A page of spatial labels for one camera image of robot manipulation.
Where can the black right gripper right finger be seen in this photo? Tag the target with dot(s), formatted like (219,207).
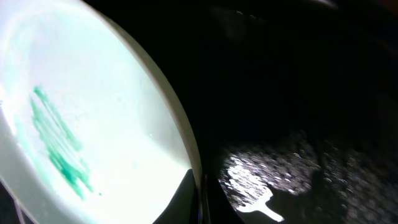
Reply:
(217,209)

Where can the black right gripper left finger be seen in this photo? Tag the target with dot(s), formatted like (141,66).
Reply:
(183,207)

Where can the mint green plate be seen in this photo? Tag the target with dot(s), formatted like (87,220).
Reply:
(91,129)

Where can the black round tray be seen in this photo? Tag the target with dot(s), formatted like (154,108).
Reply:
(293,104)

